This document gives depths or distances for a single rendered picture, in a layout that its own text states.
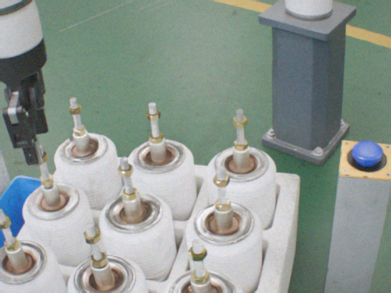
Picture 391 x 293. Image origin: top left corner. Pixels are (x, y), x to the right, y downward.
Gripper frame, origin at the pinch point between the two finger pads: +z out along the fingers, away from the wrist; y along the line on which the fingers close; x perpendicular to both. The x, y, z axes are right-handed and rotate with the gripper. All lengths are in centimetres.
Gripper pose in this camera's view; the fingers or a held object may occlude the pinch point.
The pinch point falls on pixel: (35, 139)
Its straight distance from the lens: 78.6
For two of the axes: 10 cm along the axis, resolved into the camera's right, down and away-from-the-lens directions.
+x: -9.9, 1.0, -0.2
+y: -0.8, -6.0, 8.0
